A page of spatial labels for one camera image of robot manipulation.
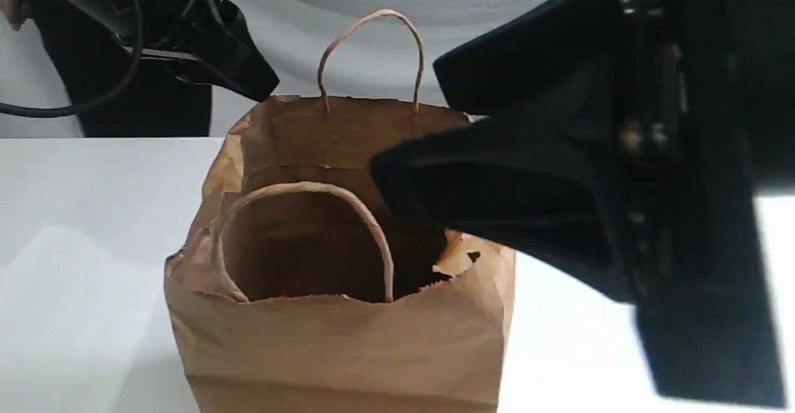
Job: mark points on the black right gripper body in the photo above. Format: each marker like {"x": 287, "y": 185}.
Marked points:
{"x": 707, "y": 92}

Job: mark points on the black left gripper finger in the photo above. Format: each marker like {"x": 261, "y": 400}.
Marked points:
{"x": 230, "y": 59}

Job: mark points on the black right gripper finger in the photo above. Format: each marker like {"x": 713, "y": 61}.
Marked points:
{"x": 550, "y": 190}
{"x": 528, "y": 56}

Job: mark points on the brown paper bag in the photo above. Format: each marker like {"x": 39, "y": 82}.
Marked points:
{"x": 298, "y": 290}

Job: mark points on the person's right hand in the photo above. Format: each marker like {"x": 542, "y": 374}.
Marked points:
{"x": 16, "y": 12}

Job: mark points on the person's black torso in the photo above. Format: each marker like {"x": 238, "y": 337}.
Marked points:
{"x": 90, "y": 63}

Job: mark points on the grey backdrop cloth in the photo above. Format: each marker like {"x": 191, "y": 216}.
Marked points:
{"x": 379, "y": 60}

